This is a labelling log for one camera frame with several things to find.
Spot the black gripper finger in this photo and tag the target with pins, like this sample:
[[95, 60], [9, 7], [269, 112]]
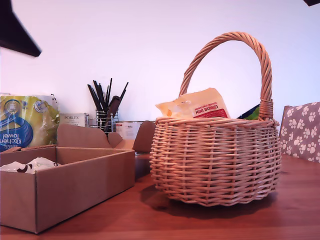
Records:
[[312, 2], [12, 41], [15, 20]]

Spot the white bunny chocolate bag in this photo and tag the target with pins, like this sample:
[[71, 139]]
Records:
[[37, 163]]

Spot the blue green mini eggs bag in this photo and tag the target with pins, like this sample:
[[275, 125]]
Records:
[[251, 113]]

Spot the red white Maltesers bunnies bag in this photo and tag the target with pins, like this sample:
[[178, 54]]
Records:
[[195, 105]]

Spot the white Porlex box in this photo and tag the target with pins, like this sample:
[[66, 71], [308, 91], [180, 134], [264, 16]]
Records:
[[72, 118]]

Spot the brown cardboard box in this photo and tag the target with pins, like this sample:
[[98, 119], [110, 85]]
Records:
[[75, 185]]

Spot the yellow blue kitchen towel pack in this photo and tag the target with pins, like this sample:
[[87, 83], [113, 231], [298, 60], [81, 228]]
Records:
[[17, 117]]

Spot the black chopstick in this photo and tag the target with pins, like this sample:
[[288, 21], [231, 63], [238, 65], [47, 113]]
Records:
[[110, 91], [93, 98], [123, 91], [98, 93]]

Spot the chair with paw print cushion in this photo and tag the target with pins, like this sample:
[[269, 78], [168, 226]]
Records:
[[300, 132]]

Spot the white label tin can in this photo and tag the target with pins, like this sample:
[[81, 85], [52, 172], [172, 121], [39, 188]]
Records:
[[127, 128]]

